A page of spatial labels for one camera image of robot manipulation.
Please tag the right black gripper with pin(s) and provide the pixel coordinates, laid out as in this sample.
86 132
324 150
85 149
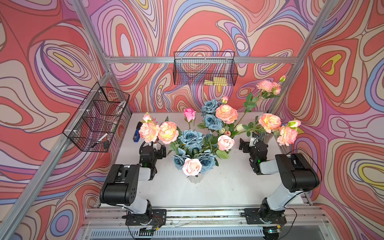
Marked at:
245 146

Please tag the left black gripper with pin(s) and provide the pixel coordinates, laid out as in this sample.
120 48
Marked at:
160 151

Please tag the pink peach rose spray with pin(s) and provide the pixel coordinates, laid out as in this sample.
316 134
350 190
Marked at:
151 132

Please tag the light pink rose stem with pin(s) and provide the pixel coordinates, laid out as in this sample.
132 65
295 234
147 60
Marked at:
192 167

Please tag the white ribbed ceramic vase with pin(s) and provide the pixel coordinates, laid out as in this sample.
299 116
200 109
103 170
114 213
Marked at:
195 179

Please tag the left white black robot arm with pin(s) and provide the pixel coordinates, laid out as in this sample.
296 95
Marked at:
120 188

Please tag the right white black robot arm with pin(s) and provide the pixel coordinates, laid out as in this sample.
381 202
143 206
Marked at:
297 177

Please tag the clear glass vase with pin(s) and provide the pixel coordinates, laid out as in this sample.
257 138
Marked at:
266 137

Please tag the blue black stapler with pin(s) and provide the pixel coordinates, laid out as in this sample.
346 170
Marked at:
137 136

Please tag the peach rose bouquet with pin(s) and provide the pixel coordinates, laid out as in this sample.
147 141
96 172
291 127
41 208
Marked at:
267 123

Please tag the blue rose bouquet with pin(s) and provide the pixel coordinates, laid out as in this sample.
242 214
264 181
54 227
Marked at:
204 147

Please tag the white marker in basket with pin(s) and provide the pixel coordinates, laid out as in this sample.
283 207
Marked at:
99 140

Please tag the magenta rose bud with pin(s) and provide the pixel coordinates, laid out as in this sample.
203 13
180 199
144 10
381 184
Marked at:
189 115

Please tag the yellow sponge in basket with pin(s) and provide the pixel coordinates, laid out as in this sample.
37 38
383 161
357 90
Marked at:
216 81

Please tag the left black wire basket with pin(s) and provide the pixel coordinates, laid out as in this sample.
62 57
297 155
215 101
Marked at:
99 113

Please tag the black wire basket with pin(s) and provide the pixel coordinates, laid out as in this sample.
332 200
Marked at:
194 67
99 113

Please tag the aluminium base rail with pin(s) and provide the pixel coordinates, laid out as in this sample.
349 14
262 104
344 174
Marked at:
306 222

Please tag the back black wire basket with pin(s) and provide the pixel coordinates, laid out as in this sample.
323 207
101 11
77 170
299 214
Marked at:
194 67

